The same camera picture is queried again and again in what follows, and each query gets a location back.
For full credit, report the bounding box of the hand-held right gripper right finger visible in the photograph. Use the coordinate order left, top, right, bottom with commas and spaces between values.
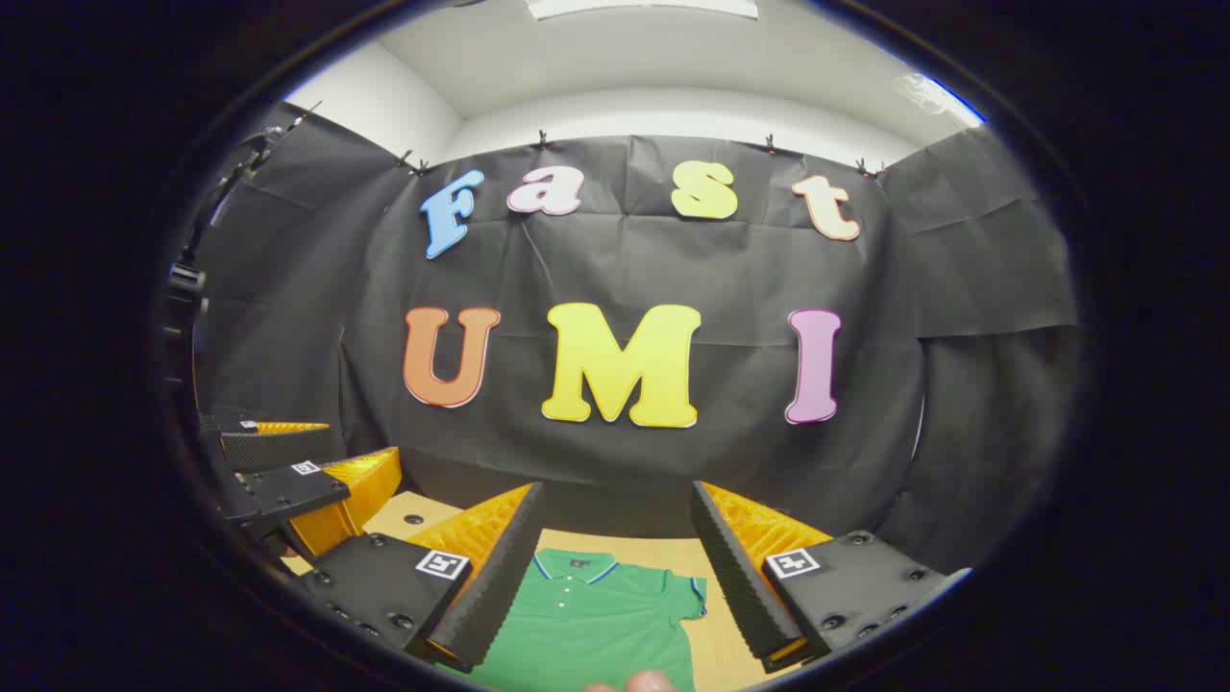
690, 481, 972, 674

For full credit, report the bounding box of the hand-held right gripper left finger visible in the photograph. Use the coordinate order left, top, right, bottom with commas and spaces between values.
298, 481, 547, 674

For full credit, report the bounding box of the green T-shirt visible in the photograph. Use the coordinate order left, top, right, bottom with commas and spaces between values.
461, 548, 709, 692

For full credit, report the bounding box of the black backdrop cloth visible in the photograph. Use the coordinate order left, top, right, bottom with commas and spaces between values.
192, 101, 1082, 578

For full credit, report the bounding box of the row of black cloth clips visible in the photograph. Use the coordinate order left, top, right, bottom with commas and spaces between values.
288, 101, 890, 179

